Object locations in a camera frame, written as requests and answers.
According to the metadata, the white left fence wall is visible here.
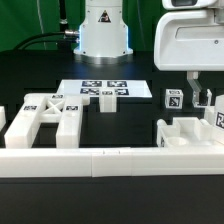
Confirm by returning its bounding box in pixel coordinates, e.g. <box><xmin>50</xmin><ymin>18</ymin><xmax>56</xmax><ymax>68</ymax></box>
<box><xmin>0</xmin><ymin>106</ymin><xmax>6</xmax><ymax>131</ymax></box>

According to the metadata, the small white center block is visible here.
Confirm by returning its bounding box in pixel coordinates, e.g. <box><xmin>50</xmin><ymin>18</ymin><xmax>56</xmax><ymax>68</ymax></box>
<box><xmin>99</xmin><ymin>90</ymin><xmax>117</xmax><ymax>113</ymax></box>

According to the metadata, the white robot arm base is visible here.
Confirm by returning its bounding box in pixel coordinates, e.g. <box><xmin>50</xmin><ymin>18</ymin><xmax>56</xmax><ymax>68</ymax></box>
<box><xmin>74</xmin><ymin>0</ymin><xmax>133</xmax><ymax>65</ymax></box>

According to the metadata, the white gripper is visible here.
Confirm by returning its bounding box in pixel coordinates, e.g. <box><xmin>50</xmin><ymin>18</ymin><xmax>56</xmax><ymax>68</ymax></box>
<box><xmin>154</xmin><ymin>9</ymin><xmax>224</xmax><ymax>107</ymax></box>

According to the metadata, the white fence wall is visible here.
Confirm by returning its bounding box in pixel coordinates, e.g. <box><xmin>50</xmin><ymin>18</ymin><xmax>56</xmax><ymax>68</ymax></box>
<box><xmin>0</xmin><ymin>106</ymin><xmax>6</xmax><ymax>131</ymax></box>
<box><xmin>0</xmin><ymin>146</ymin><xmax>224</xmax><ymax>178</ymax></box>

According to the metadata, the white chair seat part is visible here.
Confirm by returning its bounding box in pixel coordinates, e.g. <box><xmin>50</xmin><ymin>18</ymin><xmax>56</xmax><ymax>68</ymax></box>
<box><xmin>156</xmin><ymin>117</ymin><xmax>216</xmax><ymax>147</ymax></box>

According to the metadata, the black cable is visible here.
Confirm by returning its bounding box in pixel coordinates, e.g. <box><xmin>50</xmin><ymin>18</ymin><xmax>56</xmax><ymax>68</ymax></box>
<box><xmin>13</xmin><ymin>29</ymin><xmax>81</xmax><ymax>51</ymax></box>

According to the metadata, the white front fence wall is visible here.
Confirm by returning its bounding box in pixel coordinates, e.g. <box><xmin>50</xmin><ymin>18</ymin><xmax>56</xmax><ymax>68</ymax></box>
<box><xmin>0</xmin><ymin>146</ymin><xmax>224</xmax><ymax>178</ymax></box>

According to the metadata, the white chair back frame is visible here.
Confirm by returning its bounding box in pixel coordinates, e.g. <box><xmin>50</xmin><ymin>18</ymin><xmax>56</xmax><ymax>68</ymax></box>
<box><xmin>4</xmin><ymin>94</ymin><xmax>90</xmax><ymax>149</ymax></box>

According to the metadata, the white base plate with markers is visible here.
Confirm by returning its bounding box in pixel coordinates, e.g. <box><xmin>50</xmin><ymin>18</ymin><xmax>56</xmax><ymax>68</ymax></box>
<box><xmin>57</xmin><ymin>79</ymin><xmax>152</xmax><ymax>99</ymax></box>

